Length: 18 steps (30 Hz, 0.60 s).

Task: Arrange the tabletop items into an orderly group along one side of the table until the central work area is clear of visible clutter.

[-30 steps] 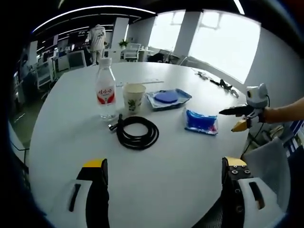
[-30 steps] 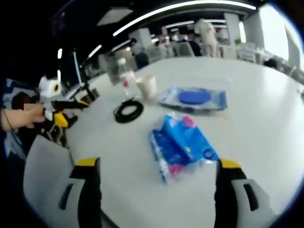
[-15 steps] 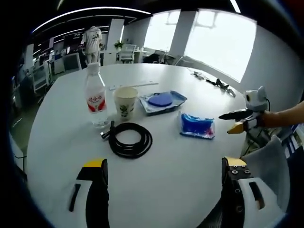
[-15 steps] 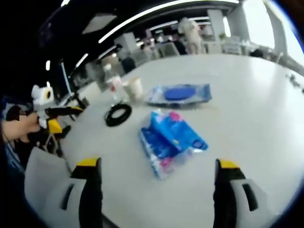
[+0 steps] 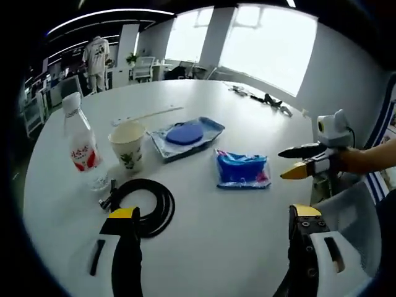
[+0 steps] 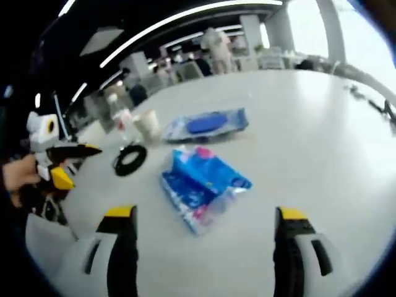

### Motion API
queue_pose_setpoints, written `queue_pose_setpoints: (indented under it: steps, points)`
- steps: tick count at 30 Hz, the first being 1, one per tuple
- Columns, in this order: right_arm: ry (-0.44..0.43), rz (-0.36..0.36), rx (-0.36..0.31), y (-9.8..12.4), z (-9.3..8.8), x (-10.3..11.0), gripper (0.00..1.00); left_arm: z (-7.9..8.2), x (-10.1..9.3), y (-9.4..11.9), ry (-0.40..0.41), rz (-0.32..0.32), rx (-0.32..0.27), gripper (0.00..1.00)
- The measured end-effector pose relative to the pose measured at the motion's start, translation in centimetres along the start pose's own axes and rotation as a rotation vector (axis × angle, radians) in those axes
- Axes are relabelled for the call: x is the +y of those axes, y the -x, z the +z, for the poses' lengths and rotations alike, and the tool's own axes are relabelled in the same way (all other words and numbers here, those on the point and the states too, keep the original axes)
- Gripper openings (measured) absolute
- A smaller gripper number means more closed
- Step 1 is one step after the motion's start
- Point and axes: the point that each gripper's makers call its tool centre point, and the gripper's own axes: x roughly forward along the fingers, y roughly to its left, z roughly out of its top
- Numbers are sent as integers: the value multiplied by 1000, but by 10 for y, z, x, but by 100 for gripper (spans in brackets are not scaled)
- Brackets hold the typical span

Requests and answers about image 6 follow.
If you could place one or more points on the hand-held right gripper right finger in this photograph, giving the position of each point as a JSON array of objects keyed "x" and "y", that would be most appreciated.
[{"x": 287, "y": 256}]

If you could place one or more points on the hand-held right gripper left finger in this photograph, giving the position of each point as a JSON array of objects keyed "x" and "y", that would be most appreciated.
[{"x": 122, "y": 253}]

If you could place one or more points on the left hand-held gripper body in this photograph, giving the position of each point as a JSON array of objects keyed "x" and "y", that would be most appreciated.
[{"x": 41, "y": 133}]

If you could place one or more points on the clear plastic water bottle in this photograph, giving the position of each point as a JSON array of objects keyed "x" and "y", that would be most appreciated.
[{"x": 119, "y": 119}]

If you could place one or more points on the white paper cup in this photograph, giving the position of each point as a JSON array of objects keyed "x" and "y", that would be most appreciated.
[{"x": 148, "y": 125}]

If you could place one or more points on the blue tissue packet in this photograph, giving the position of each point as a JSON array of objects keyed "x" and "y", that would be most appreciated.
[{"x": 201, "y": 185}]

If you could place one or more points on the wet wipes pack blue lid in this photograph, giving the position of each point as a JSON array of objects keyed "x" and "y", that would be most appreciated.
[{"x": 207, "y": 123}]

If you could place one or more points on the person's left hand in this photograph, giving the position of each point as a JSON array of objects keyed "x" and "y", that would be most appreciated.
[{"x": 18, "y": 173}]

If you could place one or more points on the white table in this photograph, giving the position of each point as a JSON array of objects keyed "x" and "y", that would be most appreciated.
[{"x": 294, "y": 154}]

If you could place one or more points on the curved ceiling light strip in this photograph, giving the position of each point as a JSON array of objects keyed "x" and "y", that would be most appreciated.
[
  {"x": 66, "y": 6},
  {"x": 173, "y": 23}
]

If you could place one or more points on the black clamp stand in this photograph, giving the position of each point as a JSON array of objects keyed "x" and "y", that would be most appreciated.
[{"x": 386, "y": 111}]

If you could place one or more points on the white mesh office chair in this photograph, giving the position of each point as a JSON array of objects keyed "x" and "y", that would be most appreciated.
[{"x": 272, "y": 60}]

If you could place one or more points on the green potted plant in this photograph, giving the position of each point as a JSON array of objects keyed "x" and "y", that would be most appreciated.
[{"x": 258, "y": 48}]

